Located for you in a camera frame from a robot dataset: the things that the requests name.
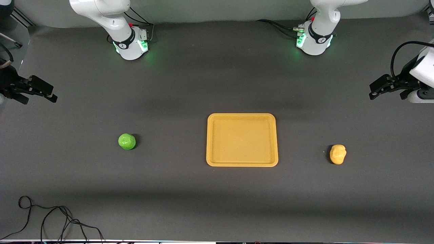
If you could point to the green apple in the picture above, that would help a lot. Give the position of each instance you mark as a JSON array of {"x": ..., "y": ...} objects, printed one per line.
[{"x": 126, "y": 141}]

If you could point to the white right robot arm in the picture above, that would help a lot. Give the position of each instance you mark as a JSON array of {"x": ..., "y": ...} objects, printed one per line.
[{"x": 108, "y": 15}]

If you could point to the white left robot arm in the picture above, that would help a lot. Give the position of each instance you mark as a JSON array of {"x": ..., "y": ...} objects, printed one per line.
[{"x": 322, "y": 30}]

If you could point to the aluminium frame bar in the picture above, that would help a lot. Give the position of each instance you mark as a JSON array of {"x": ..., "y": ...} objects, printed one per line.
[{"x": 22, "y": 17}]

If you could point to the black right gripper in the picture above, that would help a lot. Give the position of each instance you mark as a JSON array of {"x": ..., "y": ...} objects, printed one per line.
[{"x": 9, "y": 82}]

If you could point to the yellow potato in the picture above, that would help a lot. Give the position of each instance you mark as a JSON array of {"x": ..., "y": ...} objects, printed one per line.
[{"x": 337, "y": 154}]

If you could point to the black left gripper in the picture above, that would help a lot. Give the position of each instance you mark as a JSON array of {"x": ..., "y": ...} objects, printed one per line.
[{"x": 404, "y": 80}]

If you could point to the yellow plastic tray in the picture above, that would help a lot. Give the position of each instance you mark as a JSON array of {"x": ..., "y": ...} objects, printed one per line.
[{"x": 242, "y": 140}]

